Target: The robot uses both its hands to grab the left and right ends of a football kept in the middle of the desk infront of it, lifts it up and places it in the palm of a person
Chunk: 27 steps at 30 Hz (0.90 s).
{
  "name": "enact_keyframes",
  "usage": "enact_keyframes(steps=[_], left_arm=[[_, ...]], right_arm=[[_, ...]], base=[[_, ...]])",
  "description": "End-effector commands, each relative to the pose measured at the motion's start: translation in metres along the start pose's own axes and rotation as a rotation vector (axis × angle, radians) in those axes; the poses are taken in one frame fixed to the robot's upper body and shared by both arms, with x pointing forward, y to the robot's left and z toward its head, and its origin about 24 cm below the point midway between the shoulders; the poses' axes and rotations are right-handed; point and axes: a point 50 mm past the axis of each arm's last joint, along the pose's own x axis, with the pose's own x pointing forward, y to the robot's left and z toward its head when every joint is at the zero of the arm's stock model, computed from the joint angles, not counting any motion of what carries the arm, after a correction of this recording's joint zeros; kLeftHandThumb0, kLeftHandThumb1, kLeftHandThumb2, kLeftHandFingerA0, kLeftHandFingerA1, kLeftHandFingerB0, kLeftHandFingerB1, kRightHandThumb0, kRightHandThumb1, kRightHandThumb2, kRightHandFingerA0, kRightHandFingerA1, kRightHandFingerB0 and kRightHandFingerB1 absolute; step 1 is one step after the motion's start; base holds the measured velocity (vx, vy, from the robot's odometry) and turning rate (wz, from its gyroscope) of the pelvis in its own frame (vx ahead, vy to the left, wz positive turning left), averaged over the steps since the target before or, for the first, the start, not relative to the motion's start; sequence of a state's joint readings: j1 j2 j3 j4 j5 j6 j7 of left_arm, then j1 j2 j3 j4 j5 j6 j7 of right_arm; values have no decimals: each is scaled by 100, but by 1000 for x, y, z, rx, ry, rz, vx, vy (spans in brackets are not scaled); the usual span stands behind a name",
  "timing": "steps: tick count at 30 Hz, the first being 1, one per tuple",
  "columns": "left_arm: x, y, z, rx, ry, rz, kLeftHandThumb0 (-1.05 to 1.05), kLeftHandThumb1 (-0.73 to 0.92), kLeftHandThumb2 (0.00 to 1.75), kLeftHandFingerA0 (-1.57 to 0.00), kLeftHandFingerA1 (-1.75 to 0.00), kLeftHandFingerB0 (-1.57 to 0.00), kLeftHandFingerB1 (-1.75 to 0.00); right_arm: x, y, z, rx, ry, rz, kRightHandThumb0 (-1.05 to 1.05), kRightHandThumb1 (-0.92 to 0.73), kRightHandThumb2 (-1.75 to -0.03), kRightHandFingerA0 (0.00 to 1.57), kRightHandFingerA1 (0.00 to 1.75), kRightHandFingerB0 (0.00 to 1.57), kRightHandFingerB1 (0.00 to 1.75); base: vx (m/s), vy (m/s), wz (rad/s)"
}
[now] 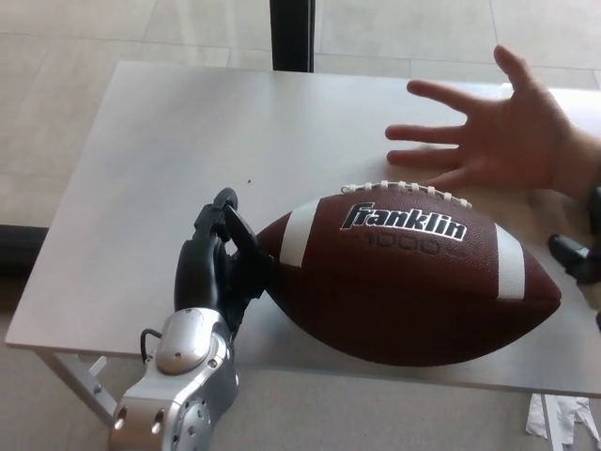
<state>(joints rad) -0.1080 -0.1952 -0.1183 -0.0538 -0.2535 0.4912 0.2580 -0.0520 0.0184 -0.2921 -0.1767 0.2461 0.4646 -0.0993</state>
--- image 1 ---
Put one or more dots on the black vertical door frame post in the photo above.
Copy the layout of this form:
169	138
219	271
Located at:
292	35

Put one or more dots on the person's bare hand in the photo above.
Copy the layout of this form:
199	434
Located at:
530	141

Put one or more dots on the white metal table leg frame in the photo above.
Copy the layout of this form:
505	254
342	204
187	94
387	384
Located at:
89	390

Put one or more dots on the white slim metal table leg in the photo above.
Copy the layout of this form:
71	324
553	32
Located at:
550	423

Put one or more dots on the crumpled white paper scrap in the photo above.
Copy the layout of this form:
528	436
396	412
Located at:
534	415

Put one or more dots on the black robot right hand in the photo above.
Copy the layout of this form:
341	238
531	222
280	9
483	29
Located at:
580	263

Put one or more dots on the brown Franklin american football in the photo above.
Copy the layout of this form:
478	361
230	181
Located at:
404	300

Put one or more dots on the person's bare forearm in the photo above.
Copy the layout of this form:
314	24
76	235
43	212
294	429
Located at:
592	160

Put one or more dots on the dark wrist watch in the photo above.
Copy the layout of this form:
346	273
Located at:
595	204

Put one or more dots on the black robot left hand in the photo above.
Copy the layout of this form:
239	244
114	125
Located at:
197	272

